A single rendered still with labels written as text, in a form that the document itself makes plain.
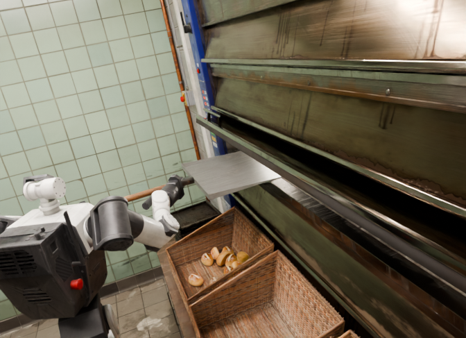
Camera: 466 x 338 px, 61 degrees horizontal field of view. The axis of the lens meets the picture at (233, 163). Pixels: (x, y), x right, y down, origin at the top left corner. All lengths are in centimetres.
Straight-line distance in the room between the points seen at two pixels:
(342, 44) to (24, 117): 249
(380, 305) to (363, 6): 83
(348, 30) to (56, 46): 237
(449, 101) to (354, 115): 33
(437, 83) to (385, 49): 14
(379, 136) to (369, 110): 8
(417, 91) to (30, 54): 264
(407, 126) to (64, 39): 253
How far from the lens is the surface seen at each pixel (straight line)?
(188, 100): 280
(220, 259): 233
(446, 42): 80
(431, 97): 86
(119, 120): 311
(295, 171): 114
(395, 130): 98
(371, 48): 95
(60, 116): 312
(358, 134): 108
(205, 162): 224
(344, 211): 94
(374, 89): 99
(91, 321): 144
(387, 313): 129
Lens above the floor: 184
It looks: 18 degrees down
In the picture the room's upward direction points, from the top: 12 degrees counter-clockwise
